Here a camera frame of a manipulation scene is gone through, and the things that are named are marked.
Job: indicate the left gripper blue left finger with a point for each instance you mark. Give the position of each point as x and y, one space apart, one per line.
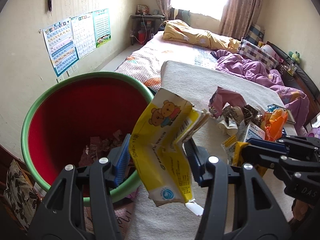
119 158

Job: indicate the green plush toy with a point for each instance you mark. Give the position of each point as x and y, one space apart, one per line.
295 56

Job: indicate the pink window curtain right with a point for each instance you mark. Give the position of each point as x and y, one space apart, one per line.
238 16

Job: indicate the white blue milk carton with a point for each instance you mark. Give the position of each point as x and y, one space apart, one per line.
252 131

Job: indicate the white towel mat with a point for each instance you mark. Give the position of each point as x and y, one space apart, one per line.
197 85

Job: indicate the blue learning chart poster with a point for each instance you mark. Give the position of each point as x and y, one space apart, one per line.
60 45

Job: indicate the orange snack bag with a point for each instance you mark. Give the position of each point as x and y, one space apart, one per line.
273 123

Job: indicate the yellow black small packet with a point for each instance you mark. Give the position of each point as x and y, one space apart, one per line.
233 148

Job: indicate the green number chart poster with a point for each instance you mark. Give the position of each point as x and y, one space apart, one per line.
102 32

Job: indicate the red bin with green rim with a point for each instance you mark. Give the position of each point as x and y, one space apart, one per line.
61 122

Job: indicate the plaid pillow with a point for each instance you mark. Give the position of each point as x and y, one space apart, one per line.
250 51

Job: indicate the patterned bed sheet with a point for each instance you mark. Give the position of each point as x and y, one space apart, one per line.
145 64

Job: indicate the blue checked pillow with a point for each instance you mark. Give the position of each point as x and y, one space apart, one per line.
255 34

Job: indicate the purple blanket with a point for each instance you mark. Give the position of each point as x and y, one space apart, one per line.
293 99

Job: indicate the yellow quilt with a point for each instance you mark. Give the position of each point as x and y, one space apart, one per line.
179 31

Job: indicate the dark side table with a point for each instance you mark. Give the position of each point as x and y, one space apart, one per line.
144 24

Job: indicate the purple pink snack bag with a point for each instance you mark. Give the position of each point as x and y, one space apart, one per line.
222 96

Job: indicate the floral cushion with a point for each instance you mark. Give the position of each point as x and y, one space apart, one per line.
20 195

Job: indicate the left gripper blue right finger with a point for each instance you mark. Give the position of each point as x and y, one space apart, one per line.
197 157

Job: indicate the white learning chart poster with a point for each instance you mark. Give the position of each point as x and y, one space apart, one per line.
83 34

